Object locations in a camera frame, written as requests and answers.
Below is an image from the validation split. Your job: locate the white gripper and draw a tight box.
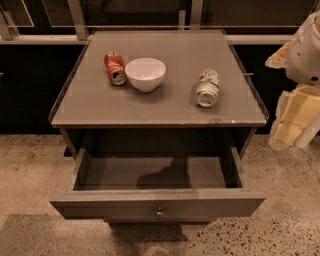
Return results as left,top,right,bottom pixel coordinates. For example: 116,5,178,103
269,85,320,150

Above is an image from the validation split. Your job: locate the grey top drawer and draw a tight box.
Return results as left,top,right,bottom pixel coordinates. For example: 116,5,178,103
50,147,265,223

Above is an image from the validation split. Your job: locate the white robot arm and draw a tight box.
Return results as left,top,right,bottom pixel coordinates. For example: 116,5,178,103
265,11,320,150

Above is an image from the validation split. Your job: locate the brass drawer knob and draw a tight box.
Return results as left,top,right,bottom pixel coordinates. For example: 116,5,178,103
155,207,165,220

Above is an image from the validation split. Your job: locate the grey cabinet with glass top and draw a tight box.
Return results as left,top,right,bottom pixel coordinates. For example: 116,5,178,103
49,30,268,154

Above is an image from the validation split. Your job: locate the green white soda can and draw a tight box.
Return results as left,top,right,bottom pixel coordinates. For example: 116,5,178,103
196,69,220,108

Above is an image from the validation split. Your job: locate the white bowl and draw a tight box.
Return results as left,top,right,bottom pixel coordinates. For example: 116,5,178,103
125,58,166,92

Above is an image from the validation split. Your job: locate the red crushed soda can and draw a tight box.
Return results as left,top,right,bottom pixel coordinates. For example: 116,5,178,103
104,51,126,85

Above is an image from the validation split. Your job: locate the white cylindrical post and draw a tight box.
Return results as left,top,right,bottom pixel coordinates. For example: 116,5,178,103
295,114,320,149

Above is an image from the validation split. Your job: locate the metal railing frame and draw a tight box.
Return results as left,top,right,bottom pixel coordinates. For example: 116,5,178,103
0,0,320,46

